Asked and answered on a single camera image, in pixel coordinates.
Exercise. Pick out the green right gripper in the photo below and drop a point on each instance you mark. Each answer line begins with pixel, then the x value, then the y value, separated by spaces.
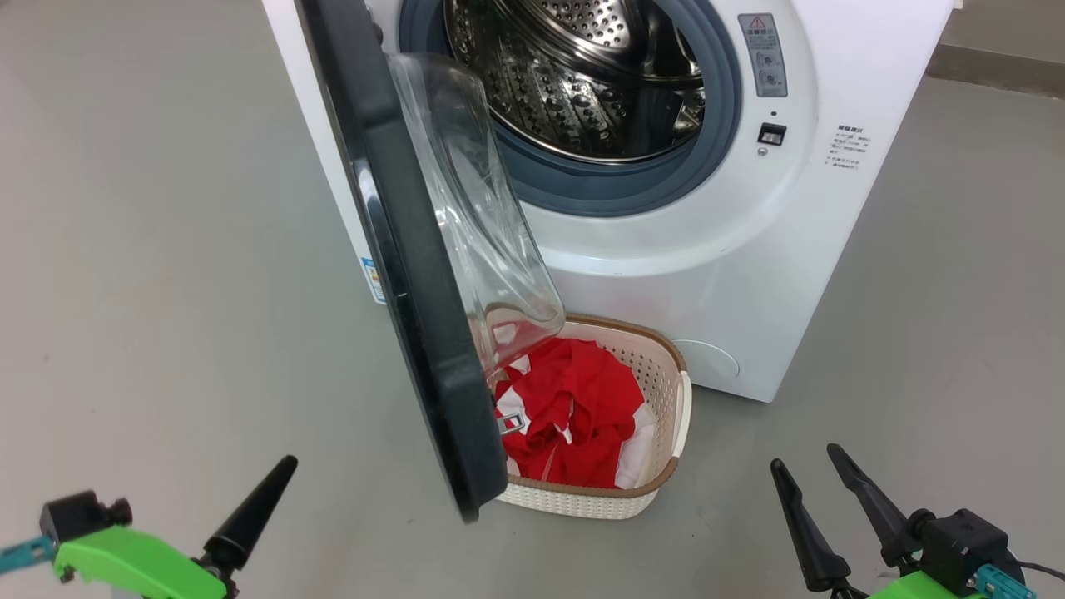
pixel 923 586

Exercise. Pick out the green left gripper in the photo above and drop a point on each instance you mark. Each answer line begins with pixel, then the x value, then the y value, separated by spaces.
pixel 133 566

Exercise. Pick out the black round glass washer door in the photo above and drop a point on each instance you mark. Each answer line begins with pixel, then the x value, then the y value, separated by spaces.
pixel 416 291

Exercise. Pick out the red garment with white patches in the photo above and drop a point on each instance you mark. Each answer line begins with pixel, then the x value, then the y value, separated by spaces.
pixel 582 399

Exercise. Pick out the cream perforated laundry basket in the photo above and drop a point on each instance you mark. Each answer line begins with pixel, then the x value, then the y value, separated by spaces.
pixel 657 374

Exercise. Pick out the white front-load washing machine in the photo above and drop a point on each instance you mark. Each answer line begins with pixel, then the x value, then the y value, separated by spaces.
pixel 749 249

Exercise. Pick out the blue energy label sticker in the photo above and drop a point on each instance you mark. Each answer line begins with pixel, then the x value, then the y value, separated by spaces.
pixel 374 279

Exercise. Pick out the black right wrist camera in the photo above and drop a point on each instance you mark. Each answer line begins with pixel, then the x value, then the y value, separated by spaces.
pixel 965 541

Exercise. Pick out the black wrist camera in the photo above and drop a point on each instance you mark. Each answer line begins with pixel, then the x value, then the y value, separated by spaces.
pixel 75 516
pixel 965 541

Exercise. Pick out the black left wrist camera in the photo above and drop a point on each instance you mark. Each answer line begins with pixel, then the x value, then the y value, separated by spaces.
pixel 75 516

